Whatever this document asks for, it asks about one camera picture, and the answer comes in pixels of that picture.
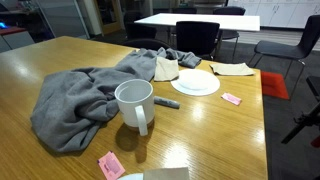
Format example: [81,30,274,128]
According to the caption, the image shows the grey marker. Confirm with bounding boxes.
[153,95,181,110]

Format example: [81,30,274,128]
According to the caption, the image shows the tan paper napkin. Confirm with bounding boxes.
[209,62,256,77]
[153,55,180,83]

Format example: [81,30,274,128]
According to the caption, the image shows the white ceramic mug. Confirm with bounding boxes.
[114,78,156,137]

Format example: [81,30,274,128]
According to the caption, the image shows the large white plate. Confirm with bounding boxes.
[170,68,221,97]

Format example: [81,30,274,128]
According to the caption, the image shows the black chair square back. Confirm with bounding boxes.
[175,20,221,62]

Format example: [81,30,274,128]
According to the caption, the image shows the pink sticky note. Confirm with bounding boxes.
[220,92,243,107]

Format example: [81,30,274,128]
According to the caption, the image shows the wooden door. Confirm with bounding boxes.
[93,0,123,35]

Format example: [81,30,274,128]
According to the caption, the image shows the small brown napkin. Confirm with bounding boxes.
[142,166,191,180]

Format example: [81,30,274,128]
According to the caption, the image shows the grey sweater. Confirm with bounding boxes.
[29,47,203,154]

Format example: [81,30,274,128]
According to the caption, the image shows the pink sugar packet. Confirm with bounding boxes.
[97,150,127,180]

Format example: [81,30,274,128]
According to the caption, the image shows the small white plate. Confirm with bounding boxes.
[116,172,145,180]

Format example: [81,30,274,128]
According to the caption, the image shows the white meeting table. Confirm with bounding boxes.
[133,12,261,33]

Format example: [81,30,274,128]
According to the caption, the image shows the black chair rounded back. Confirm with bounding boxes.
[212,6,247,63]

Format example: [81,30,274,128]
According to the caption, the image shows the red floor mat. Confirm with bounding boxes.
[260,70,291,101]

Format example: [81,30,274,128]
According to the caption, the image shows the glass partition panel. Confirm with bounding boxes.
[34,0,91,40]

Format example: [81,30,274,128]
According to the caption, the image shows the black chair metal legs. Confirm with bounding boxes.
[248,14,320,98]

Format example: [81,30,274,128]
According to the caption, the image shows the black tripod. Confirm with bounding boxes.
[280,75,320,145]

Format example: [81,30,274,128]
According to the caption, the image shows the grey cabinet red top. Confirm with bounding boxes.
[0,26,36,54]

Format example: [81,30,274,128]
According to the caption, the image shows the small red object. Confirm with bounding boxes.
[310,134,320,149]

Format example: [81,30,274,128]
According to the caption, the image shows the white wall cabinets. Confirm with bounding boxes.
[227,0,320,30]

